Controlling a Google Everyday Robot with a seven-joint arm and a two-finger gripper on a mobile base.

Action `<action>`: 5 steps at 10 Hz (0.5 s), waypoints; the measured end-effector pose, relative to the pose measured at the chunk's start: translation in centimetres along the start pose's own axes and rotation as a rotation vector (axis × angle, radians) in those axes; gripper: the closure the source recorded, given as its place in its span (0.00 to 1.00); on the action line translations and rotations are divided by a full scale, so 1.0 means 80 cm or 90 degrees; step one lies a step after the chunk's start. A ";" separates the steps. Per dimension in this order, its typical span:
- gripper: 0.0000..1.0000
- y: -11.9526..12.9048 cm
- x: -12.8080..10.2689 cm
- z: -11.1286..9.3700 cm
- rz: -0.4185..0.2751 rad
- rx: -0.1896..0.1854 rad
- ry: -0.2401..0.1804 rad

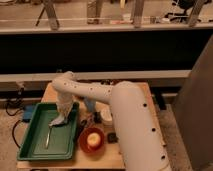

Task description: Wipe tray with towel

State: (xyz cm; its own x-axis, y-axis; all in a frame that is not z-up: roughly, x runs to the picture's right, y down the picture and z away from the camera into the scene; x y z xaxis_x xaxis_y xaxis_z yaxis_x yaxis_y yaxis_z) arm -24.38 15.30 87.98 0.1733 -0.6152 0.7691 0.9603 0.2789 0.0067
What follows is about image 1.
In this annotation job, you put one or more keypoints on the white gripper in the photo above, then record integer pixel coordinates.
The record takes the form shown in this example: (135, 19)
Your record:
(64, 103)

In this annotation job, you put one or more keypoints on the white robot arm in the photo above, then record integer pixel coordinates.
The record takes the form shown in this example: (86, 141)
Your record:
(139, 138)

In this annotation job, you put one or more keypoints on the green plastic tray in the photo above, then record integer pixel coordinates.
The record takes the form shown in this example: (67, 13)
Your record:
(41, 142)

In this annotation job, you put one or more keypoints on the blue cup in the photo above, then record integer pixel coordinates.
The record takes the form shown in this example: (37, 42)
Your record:
(90, 105)

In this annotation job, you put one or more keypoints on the blue box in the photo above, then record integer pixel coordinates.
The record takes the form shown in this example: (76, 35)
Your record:
(27, 114)

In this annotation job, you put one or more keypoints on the silver spoon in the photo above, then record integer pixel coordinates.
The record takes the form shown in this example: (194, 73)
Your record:
(48, 137)

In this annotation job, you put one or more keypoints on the white round container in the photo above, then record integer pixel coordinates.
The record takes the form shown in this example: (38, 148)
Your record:
(106, 116)

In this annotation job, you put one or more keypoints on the yellow fruit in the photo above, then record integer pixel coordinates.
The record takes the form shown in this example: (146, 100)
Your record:
(93, 140)

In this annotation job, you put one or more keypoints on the red bowl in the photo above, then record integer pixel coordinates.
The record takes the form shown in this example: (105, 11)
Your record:
(83, 140)

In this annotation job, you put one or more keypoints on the small black square object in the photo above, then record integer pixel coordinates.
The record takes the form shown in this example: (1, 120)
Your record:
(112, 138)

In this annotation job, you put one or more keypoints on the grey panel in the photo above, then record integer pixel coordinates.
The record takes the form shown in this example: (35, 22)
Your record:
(193, 110)

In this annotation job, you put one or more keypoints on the black office chair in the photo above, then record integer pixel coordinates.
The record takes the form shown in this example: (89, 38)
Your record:
(185, 5)

